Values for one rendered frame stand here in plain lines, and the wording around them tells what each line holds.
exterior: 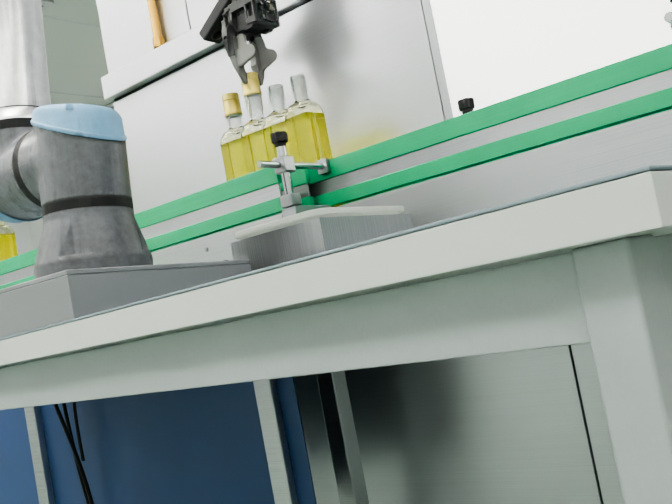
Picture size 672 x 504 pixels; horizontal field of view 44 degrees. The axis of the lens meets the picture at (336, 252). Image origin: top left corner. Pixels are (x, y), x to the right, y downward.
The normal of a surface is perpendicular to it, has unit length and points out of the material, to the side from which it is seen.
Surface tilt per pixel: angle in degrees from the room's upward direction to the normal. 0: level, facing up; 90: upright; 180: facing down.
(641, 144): 90
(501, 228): 90
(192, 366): 90
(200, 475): 90
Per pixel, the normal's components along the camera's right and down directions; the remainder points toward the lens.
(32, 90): 0.69, -0.15
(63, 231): -0.30, -0.34
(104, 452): -0.61, 0.06
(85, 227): 0.15, -0.40
